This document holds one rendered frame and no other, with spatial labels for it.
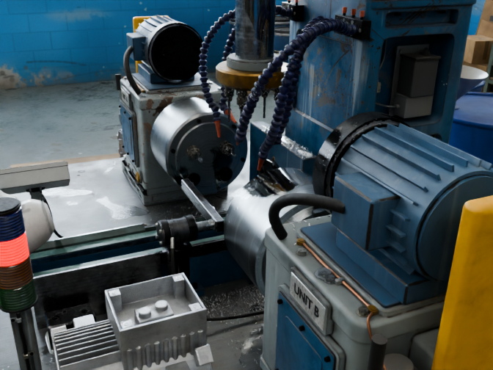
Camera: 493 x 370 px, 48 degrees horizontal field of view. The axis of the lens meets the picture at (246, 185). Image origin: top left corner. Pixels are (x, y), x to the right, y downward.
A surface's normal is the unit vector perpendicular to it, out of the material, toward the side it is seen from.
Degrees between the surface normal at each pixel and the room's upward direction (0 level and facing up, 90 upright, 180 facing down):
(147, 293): 90
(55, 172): 53
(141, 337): 90
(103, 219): 0
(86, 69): 90
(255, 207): 47
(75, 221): 0
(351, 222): 90
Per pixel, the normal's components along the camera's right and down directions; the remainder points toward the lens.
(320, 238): 0.01, -0.91
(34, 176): 0.33, -0.24
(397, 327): 0.41, 0.38
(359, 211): -0.92, 0.15
